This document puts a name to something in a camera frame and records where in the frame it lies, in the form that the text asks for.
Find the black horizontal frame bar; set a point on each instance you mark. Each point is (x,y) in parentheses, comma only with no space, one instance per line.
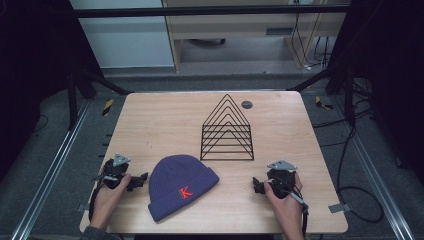
(206,11)

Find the light wooden desk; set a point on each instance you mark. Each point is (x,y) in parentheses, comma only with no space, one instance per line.
(240,30)

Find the purple knit beanie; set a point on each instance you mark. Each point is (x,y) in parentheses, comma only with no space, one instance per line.
(178,186)

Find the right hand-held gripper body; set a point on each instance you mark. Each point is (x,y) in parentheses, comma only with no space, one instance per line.
(282,178)

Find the black stand with legs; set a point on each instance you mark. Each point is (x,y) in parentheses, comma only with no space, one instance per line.
(336,83)
(83,90)

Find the person's right hand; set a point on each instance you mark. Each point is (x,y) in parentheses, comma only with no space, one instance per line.
(286,210)

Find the white cabinet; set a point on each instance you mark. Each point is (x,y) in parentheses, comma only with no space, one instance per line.
(126,40)

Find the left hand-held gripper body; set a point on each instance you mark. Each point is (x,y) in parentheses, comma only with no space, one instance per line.
(113,170)

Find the person's left hand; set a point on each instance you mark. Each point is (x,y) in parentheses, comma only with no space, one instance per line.
(108,200)

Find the grey metal table bracket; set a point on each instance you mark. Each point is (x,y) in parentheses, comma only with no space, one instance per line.
(339,208)
(82,207)

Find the black and yellow tape strip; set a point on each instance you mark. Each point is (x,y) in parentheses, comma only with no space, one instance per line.
(322,104)
(107,107)

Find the grey round table grommet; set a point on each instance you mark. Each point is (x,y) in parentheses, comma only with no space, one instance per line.
(247,104)

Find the aluminium floor rail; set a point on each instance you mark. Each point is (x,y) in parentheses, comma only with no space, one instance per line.
(373,170)
(50,170)

